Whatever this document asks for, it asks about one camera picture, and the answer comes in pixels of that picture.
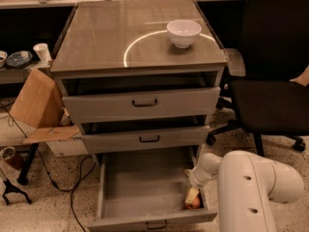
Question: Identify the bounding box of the white bowl at left edge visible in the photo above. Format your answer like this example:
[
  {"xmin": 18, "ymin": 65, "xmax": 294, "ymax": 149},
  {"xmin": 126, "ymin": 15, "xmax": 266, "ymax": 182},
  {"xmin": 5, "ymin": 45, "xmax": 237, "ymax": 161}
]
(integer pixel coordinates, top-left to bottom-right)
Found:
[{"xmin": 0, "ymin": 50, "xmax": 8, "ymax": 69}]

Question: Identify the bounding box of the red apple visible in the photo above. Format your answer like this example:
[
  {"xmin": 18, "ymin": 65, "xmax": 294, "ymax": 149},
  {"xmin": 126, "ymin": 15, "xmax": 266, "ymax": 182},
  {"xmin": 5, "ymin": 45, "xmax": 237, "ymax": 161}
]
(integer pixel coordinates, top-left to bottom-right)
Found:
[{"xmin": 184, "ymin": 196, "xmax": 201, "ymax": 210}]

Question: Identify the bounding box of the grey top drawer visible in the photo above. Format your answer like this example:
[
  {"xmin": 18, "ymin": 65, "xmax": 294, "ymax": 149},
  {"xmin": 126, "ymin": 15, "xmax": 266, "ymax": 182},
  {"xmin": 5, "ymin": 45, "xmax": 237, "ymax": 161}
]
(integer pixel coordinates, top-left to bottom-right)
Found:
[{"xmin": 63, "ymin": 72, "xmax": 219, "ymax": 124}]

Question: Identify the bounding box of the black tripod stand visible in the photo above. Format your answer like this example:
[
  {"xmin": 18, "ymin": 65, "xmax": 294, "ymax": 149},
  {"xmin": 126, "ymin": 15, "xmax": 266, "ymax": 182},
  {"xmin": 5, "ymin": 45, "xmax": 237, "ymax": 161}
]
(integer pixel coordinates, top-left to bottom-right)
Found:
[{"xmin": 0, "ymin": 168, "xmax": 32, "ymax": 205}]

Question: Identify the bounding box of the grey middle drawer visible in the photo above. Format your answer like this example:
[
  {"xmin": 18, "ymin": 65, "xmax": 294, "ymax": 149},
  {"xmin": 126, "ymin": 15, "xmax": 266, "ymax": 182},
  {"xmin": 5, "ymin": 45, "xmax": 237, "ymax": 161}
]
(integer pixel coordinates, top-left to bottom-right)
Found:
[{"xmin": 83, "ymin": 115, "xmax": 210, "ymax": 154}]

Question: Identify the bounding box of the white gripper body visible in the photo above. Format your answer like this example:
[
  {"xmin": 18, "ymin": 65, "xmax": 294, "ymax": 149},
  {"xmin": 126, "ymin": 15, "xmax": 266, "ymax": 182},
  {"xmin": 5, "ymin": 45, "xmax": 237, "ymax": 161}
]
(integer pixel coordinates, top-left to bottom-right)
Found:
[{"xmin": 188, "ymin": 167, "xmax": 212, "ymax": 189}]

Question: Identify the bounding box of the brown cardboard box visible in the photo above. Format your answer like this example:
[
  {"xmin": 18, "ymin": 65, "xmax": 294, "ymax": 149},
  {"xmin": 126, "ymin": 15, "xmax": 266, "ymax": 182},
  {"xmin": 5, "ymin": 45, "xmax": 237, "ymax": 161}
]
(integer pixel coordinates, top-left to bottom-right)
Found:
[{"xmin": 10, "ymin": 69, "xmax": 87, "ymax": 157}]

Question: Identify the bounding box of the brown cup on floor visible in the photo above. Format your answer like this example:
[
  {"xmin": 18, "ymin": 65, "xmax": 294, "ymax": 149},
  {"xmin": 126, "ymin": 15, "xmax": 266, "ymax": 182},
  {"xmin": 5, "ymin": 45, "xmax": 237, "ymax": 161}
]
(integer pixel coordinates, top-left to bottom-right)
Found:
[{"xmin": 0, "ymin": 146, "xmax": 24, "ymax": 170}]

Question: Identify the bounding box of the grey drawer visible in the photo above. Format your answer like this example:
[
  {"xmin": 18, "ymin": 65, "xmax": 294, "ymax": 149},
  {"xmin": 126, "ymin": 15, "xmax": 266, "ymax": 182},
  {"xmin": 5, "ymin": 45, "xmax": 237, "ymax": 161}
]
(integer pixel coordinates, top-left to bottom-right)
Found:
[
  {"xmin": 88, "ymin": 147, "xmax": 217, "ymax": 232},
  {"xmin": 63, "ymin": 72, "xmax": 219, "ymax": 124},
  {"xmin": 83, "ymin": 115, "xmax": 210, "ymax": 154}
]

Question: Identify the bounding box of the white paper cup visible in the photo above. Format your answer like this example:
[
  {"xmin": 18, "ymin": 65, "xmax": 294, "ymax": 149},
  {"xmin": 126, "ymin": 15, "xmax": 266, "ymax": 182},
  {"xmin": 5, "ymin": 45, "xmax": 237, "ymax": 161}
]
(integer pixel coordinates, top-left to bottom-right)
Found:
[{"xmin": 33, "ymin": 43, "xmax": 51, "ymax": 63}]

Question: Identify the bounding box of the white ceramic bowl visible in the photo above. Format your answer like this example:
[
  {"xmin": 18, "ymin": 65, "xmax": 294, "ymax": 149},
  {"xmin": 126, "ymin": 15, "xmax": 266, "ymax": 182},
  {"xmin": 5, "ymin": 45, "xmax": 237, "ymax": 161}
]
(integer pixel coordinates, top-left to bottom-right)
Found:
[{"xmin": 166, "ymin": 19, "xmax": 202, "ymax": 48}]

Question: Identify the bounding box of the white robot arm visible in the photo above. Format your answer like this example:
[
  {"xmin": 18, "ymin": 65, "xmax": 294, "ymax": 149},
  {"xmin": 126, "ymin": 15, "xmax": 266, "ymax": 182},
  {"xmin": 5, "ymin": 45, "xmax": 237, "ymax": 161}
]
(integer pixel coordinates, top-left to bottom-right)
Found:
[{"xmin": 185, "ymin": 151, "xmax": 304, "ymax": 232}]

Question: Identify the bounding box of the grey drawer cabinet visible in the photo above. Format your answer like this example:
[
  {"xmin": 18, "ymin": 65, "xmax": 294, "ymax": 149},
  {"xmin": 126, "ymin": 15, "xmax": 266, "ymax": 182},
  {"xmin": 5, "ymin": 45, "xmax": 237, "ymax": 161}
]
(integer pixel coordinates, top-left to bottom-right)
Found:
[{"xmin": 50, "ymin": 0, "xmax": 228, "ymax": 162}]

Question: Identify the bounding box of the dark blue plate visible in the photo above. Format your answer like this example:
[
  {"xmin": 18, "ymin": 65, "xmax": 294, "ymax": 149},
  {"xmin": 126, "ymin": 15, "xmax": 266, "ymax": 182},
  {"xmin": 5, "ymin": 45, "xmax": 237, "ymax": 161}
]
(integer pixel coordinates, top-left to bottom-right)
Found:
[{"xmin": 6, "ymin": 50, "xmax": 33, "ymax": 69}]

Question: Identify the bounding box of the black office chair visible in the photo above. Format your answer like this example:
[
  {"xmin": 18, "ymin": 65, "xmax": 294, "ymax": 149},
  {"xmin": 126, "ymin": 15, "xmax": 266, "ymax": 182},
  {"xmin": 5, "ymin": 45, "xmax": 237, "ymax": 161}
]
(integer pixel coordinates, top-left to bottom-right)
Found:
[{"xmin": 206, "ymin": 0, "xmax": 309, "ymax": 156}]

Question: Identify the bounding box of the grey bottom drawer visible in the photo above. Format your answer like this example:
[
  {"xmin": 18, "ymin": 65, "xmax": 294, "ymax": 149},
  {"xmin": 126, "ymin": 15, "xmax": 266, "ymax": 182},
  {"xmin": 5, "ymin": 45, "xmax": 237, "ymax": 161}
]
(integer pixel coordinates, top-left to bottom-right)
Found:
[{"xmin": 88, "ymin": 147, "xmax": 217, "ymax": 232}]

